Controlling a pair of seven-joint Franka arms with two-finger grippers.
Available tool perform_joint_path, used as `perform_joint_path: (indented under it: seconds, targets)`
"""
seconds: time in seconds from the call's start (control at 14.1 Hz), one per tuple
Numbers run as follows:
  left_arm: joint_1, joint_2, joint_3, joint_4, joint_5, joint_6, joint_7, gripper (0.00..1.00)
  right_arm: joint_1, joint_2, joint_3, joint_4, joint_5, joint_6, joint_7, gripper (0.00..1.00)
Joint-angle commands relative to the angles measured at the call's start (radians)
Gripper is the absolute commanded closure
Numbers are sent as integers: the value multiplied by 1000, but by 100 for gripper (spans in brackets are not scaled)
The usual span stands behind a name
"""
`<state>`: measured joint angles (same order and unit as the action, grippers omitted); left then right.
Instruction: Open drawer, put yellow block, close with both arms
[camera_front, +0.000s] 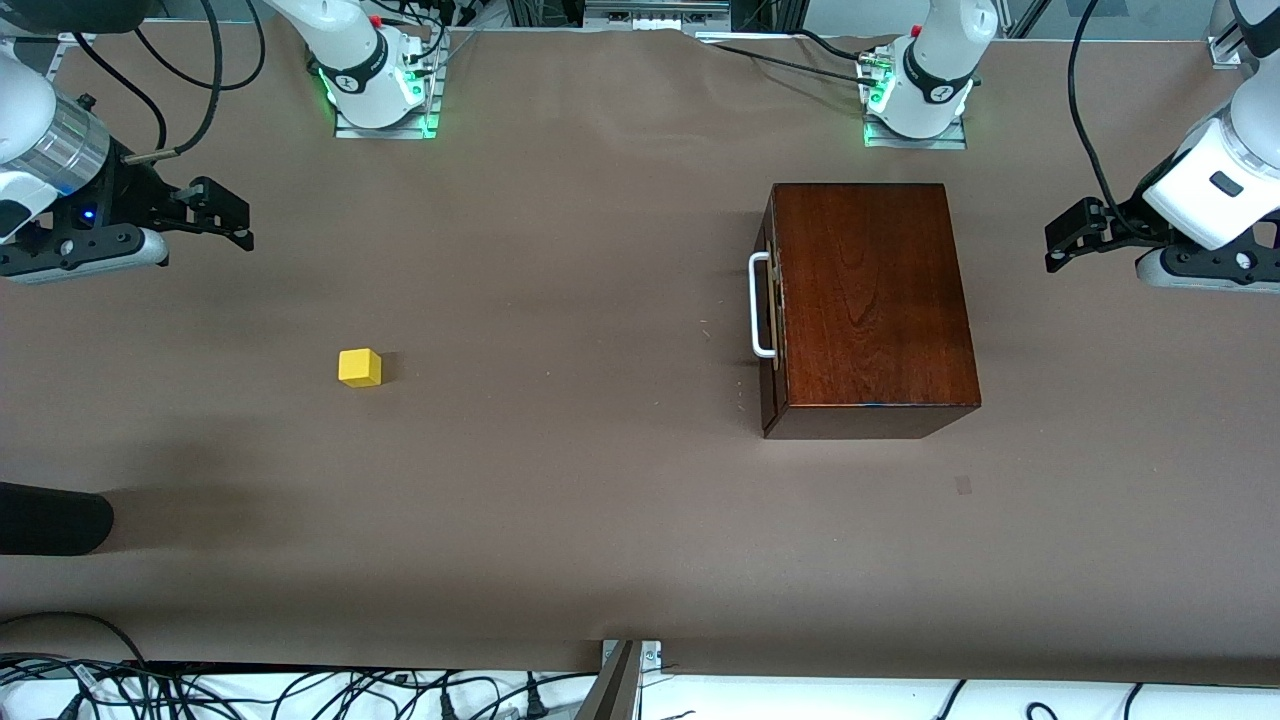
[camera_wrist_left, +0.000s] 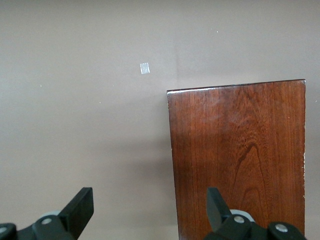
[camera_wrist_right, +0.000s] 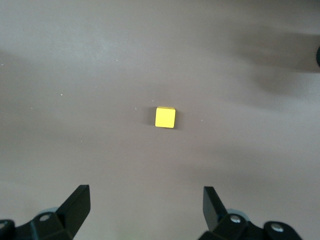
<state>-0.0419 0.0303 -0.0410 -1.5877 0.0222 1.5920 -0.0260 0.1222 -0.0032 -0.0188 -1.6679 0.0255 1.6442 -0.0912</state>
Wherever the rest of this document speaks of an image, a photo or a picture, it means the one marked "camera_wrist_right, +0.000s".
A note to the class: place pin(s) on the yellow cube block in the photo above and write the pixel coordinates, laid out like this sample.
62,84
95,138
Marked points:
165,117

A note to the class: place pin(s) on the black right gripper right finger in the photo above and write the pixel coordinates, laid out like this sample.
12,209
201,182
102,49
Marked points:
215,215

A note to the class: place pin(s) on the brown table cover sheet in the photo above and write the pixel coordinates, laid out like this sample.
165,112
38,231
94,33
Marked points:
75,75

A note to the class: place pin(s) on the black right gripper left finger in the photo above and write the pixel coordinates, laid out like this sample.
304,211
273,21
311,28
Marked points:
72,212

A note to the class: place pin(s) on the black cylinder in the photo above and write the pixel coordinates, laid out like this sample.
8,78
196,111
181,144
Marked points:
318,56

